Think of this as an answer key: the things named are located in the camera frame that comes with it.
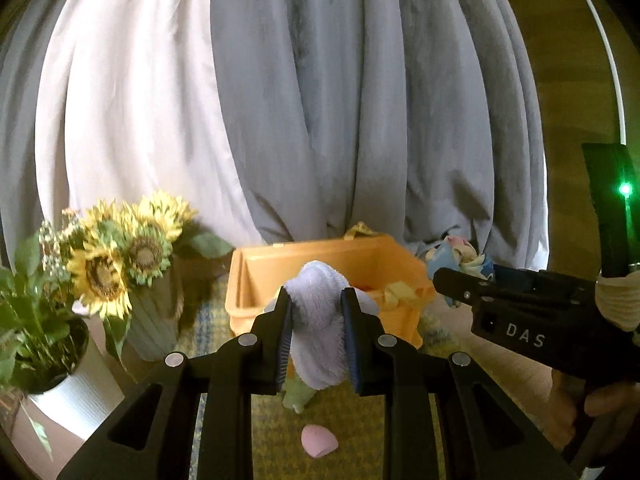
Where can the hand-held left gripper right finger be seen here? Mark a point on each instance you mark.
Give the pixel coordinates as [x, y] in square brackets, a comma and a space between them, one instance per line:
[350, 345]

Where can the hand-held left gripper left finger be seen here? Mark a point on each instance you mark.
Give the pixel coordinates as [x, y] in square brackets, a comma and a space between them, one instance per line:
[285, 345]

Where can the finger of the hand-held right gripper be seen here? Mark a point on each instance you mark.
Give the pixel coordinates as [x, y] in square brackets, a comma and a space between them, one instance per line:
[540, 276]
[455, 285]

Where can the colourful cloth ball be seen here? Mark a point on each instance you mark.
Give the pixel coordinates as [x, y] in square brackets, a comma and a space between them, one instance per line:
[462, 252]

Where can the orange plastic crate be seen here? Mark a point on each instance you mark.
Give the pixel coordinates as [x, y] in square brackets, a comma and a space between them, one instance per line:
[255, 290]

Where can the small pink soft pad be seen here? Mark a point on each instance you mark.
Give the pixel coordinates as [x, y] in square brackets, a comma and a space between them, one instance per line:
[320, 441]

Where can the person's right hand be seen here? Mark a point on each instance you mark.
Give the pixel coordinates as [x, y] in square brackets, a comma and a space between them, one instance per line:
[562, 410]

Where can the white knit cloth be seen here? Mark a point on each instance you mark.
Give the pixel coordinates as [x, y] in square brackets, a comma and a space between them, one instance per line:
[620, 302]

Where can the yellow plaid blanket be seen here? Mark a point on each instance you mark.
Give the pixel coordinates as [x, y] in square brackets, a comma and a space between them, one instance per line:
[360, 440]

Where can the green ribbed vase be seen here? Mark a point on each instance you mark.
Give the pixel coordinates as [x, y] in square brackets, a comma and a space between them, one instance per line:
[152, 325]

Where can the grey curtain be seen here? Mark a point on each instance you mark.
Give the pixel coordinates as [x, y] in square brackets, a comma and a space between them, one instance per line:
[20, 135]
[375, 110]

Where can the wooden sliding door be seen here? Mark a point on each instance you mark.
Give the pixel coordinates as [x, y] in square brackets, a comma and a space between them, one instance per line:
[565, 85]

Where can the artificial sunflower bouquet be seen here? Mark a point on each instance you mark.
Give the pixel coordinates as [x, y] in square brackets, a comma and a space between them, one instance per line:
[105, 272]

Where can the white plant pot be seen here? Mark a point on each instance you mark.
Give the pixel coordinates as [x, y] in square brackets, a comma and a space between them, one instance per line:
[75, 395]

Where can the green leafy plant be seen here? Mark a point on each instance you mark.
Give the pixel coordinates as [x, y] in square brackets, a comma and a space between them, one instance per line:
[30, 320]

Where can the pale curtain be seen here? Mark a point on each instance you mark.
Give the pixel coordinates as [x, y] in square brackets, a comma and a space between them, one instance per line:
[140, 110]

